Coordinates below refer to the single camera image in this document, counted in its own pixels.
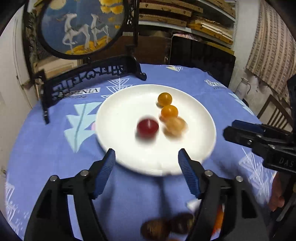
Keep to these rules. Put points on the right hand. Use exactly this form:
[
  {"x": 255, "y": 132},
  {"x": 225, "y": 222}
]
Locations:
[{"x": 276, "y": 199}]

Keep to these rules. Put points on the white oval plate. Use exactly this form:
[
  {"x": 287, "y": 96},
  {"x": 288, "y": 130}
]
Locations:
[{"x": 116, "y": 128}]

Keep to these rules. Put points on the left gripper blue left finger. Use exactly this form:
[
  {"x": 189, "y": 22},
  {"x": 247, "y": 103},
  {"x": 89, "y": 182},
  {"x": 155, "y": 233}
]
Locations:
[{"x": 105, "y": 167}]

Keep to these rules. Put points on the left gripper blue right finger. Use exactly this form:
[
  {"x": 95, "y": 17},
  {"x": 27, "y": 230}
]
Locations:
[{"x": 190, "y": 176}]

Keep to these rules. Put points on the wooden slatted chair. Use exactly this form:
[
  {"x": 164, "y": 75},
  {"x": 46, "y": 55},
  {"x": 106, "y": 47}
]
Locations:
[{"x": 279, "y": 118}]

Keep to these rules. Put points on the small orange tomato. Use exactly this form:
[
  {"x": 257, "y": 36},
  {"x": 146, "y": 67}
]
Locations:
[{"x": 169, "y": 111}]

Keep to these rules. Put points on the small yellow tomato far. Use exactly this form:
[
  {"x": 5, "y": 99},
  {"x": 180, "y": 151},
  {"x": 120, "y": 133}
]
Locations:
[{"x": 164, "y": 99}]

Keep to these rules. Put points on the striped beige curtain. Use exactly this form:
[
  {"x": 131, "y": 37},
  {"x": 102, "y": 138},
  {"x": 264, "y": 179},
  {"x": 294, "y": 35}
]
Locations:
[{"x": 272, "y": 58}]

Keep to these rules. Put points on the dark red plum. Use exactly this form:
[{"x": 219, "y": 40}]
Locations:
[{"x": 147, "y": 128}]

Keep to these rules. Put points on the pale peeled orange fruit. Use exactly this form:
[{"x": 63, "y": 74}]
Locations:
[{"x": 174, "y": 127}]

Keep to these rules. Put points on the large dark water chestnut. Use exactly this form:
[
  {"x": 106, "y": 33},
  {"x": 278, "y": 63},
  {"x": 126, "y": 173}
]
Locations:
[{"x": 156, "y": 229}]

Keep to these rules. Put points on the orange mandarin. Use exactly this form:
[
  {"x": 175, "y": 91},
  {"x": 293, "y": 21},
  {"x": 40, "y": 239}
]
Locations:
[{"x": 219, "y": 219}]

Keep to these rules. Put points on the round deer embroidery screen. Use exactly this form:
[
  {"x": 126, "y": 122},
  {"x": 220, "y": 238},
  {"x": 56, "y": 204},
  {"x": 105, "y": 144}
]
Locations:
[{"x": 78, "y": 29}]

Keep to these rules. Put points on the black carved screen stand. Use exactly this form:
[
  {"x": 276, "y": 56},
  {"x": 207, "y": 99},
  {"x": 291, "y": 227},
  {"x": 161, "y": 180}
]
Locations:
[{"x": 52, "y": 90}]

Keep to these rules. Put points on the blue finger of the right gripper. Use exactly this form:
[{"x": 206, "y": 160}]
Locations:
[
  {"x": 250, "y": 127},
  {"x": 240, "y": 135}
]

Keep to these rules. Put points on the shelf with wooden boxes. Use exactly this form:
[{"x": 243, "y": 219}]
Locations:
[{"x": 213, "y": 21}]

